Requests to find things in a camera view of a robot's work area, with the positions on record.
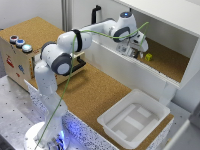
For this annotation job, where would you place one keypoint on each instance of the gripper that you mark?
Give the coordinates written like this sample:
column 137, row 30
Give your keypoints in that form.
column 128, row 46

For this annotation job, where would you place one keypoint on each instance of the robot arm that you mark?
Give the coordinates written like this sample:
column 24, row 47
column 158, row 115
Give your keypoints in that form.
column 46, row 83

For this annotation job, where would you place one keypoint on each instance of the yellow block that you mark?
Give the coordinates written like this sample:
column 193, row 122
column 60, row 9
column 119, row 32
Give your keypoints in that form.
column 148, row 57

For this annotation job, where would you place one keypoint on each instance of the white cabinet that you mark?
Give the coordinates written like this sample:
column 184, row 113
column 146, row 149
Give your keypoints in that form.
column 133, row 75

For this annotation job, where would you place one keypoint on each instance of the white sliding door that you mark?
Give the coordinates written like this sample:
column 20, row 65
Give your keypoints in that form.
column 83, row 15

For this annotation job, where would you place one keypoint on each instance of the white plastic box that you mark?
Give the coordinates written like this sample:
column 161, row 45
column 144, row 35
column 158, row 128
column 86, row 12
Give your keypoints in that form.
column 133, row 120

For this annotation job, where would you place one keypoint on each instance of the wooden drawer box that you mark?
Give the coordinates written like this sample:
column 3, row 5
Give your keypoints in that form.
column 31, row 31

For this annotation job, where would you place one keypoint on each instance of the green button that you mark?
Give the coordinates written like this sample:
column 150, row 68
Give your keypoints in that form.
column 26, row 48

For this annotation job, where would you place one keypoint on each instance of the blue button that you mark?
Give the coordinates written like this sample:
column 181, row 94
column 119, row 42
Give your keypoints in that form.
column 20, row 42

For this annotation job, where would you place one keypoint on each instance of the red button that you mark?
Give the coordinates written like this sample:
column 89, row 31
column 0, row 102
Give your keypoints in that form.
column 13, row 39

